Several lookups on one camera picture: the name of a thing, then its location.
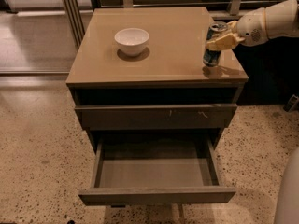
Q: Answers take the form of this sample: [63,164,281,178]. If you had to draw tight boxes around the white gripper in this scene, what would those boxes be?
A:
[206,8,268,51]

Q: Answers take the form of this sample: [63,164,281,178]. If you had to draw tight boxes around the redbull can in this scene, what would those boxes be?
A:
[203,21,228,67]

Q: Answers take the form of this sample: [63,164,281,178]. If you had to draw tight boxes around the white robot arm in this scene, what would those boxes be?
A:
[206,0,299,51]

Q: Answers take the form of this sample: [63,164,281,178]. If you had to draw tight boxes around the grey top drawer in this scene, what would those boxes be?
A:
[75,104,237,130]

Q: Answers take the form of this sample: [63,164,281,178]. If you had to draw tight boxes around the grey drawer cabinet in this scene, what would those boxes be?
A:
[66,7,248,144]

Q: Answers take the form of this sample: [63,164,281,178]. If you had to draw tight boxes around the grey open middle drawer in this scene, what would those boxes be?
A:
[79,137,235,206]

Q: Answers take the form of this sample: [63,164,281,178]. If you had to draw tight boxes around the small dark floor device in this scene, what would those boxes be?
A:
[283,94,299,112]

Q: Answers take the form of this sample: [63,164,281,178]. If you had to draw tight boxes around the white ceramic bowl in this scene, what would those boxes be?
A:
[114,28,150,57]

